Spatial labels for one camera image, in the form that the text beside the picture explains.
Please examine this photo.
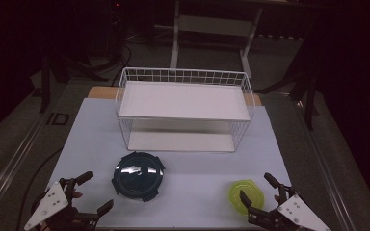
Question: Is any white wire shelf rack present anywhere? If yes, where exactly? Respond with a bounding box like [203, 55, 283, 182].
[115, 66, 256, 153]

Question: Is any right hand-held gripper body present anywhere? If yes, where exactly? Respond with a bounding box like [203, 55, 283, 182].
[247, 185, 332, 231]

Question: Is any black cable bundle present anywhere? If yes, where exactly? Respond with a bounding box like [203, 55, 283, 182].
[107, 6, 133, 88]

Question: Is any metal floor rail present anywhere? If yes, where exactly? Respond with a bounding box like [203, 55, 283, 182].
[292, 101, 358, 231]
[0, 104, 51, 222]

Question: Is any black floor cable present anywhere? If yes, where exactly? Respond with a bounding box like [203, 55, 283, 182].
[14, 145, 65, 231]

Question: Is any white metal table frame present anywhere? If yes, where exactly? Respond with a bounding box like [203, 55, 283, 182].
[169, 0, 265, 79]

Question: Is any black metal stand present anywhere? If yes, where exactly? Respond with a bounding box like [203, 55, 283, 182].
[39, 52, 52, 114]

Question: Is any green translucent food container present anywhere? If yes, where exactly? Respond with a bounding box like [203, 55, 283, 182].
[227, 179, 266, 216]

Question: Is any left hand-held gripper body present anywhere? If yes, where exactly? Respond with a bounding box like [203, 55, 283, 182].
[23, 177, 102, 231]

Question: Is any black floor socket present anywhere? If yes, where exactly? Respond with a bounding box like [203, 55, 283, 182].
[45, 112, 70, 126]

